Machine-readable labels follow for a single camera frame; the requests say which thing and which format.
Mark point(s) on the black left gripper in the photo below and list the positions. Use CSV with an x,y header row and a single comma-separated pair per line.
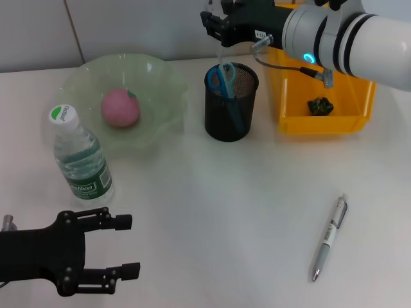
x,y
35,253

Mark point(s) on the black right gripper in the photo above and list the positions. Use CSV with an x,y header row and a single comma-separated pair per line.
x,y
257,22

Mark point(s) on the clear plastic ruler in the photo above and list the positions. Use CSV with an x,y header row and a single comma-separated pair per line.
x,y
221,56

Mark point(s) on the blue capped scissors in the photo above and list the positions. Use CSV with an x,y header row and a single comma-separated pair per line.
x,y
224,80

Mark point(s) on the clear green-label plastic bottle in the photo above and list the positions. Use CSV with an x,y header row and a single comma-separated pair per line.
x,y
83,167

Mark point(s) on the green plastic wad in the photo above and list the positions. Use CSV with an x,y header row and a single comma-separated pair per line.
x,y
320,106

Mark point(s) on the pink toy peach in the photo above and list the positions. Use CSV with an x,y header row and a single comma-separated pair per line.
x,y
120,109

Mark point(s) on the grey white ballpoint pen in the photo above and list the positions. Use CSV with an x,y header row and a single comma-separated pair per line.
x,y
324,250

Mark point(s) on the green glass fruit plate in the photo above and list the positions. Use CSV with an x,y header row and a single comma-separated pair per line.
x,y
154,96

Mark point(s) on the black mesh pen holder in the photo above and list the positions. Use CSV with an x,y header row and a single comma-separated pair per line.
x,y
224,125

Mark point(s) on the yellow plastic bin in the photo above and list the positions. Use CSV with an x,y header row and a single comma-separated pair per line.
x,y
321,125

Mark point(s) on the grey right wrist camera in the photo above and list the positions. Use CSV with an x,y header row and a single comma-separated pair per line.
x,y
330,3

